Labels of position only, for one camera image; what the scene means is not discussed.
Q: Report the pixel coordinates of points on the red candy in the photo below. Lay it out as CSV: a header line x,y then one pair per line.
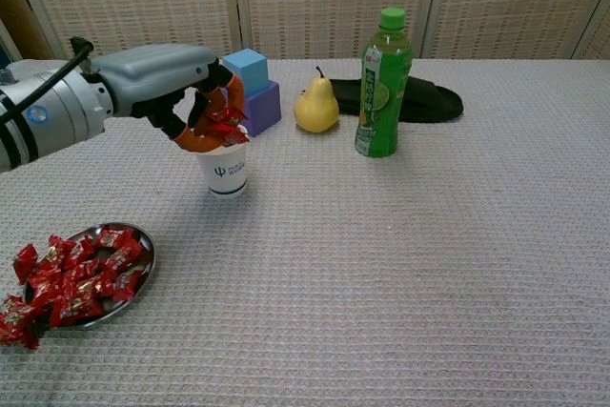
x,y
125,257
76,309
90,285
16,320
112,238
226,115
231,133
59,246
26,261
81,250
45,290
126,284

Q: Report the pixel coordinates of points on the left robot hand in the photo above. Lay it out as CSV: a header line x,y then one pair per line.
x,y
152,73

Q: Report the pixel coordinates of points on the light blue foam cube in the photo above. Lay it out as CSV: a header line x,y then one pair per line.
x,y
250,71

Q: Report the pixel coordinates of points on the black slipper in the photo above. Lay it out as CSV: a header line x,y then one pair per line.
x,y
429,102

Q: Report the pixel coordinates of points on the round metal plate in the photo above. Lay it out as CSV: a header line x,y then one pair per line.
x,y
145,247

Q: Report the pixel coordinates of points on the yellow pear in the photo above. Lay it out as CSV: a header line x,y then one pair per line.
x,y
317,111

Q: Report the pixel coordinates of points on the white paper cup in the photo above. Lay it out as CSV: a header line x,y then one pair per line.
x,y
229,173

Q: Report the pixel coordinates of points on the brown wooden screen panel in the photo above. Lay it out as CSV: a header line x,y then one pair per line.
x,y
19,11

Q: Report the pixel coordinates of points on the purple foam cube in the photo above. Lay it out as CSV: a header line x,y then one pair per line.
x,y
262,109

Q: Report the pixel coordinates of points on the green drink bottle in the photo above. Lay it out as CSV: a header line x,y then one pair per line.
x,y
381,107

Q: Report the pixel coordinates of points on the white woven tablecloth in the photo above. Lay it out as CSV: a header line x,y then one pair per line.
x,y
381,259

